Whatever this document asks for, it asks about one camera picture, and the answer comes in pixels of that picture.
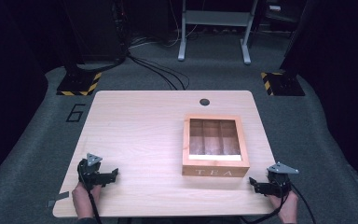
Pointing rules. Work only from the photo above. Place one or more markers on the person's left hand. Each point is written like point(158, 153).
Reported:
point(84, 199)

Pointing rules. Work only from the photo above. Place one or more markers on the dark round table grommet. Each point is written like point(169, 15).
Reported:
point(204, 102)

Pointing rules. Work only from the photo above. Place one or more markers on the black tape floor number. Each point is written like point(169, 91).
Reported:
point(75, 113)

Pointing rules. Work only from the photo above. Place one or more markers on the wooden tea box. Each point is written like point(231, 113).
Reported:
point(215, 171)

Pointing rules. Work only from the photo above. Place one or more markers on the black stand with striped base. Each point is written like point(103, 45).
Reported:
point(79, 83)
point(284, 84)

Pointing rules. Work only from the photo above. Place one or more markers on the black cabinet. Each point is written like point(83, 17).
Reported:
point(96, 28)

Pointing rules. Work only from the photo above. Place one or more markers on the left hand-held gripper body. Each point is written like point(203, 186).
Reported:
point(89, 174)

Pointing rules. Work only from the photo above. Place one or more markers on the white metal desk frame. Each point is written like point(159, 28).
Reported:
point(217, 18)

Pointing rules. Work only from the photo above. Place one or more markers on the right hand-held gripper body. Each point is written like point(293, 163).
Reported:
point(279, 182)

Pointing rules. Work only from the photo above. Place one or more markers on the grey tape strip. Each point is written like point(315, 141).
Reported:
point(58, 198)

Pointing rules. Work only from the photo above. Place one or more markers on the person's right hand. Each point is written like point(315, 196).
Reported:
point(287, 208)

